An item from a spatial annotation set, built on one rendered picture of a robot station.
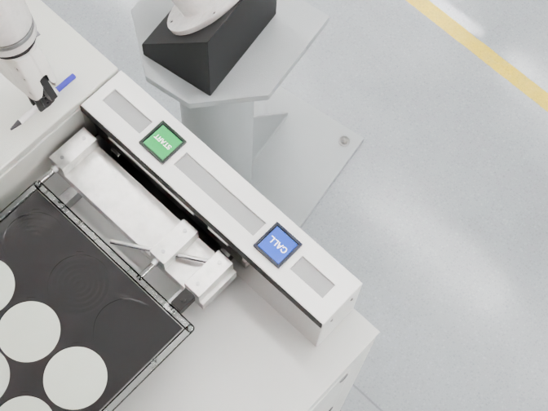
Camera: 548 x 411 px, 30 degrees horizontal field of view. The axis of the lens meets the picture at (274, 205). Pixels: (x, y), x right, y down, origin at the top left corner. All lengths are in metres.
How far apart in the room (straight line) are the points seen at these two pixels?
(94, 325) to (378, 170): 1.27
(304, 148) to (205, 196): 1.11
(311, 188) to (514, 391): 0.73
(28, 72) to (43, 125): 0.17
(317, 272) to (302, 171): 1.11
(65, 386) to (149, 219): 0.31
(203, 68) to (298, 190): 0.94
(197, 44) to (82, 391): 0.60
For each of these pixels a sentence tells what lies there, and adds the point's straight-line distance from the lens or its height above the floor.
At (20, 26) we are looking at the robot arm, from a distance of 1.54.
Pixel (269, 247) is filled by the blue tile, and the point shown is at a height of 0.96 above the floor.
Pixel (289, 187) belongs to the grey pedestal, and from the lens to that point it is 2.70.
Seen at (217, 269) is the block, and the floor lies 0.91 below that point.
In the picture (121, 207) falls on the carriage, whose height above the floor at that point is 0.88.
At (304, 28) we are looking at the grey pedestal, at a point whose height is 0.82.
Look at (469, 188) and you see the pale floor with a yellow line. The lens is 2.78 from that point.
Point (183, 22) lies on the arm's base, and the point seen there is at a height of 0.94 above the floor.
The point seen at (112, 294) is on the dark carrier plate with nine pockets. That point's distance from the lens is 1.68.
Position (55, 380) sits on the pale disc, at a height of 0.90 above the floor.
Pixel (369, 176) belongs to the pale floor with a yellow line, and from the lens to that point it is 2.74.
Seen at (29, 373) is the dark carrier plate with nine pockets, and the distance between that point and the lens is 1.67.
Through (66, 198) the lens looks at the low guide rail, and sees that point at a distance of 1.80.
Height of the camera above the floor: 2.49
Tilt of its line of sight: 68 degrees down
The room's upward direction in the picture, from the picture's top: 5 degrees clockwise
